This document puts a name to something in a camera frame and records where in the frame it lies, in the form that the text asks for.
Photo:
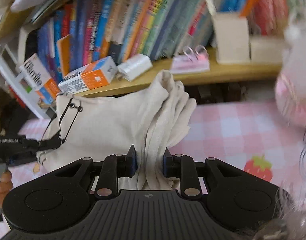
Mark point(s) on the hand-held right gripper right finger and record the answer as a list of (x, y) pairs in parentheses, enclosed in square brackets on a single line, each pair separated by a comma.
[(166, 165)]

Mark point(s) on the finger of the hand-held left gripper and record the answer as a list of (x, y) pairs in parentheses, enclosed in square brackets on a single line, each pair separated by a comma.
[(50, 144)]

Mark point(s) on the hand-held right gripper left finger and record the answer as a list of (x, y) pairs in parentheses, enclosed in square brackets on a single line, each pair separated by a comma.
[(133, 163)]

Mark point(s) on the cream t-shirt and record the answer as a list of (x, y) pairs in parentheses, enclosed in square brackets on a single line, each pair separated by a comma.
[(105, 125)]

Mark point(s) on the person's left hand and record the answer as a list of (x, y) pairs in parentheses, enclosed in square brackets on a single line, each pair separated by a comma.
[(4, 187)]

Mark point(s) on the tall white orange box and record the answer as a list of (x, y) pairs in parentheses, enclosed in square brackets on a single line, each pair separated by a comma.
[(35, 75)]

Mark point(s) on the orange white carton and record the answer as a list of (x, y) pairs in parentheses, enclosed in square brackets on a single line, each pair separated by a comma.
[(93, 76)]

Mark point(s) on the white wrapped packet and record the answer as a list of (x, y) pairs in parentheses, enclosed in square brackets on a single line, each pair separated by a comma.
[(135, 66)]

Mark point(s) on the wooden white bookshelf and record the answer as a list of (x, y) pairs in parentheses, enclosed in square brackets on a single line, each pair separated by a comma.
[(217, 76)]

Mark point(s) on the pink scissors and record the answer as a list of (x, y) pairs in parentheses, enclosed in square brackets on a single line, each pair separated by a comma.
[(190, 65)]

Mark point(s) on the cream pen holder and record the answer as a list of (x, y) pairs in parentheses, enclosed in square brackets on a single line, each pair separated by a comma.
[(231, 40)]

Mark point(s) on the row of colourful books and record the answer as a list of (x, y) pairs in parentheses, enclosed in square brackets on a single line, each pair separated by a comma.
[(143, 17)]

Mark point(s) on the small cream box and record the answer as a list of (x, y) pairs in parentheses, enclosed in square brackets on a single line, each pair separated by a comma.
[(266, 51)]

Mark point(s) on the white pink plush bunny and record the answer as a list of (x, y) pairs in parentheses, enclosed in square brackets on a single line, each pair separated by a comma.
[(297, 80)]

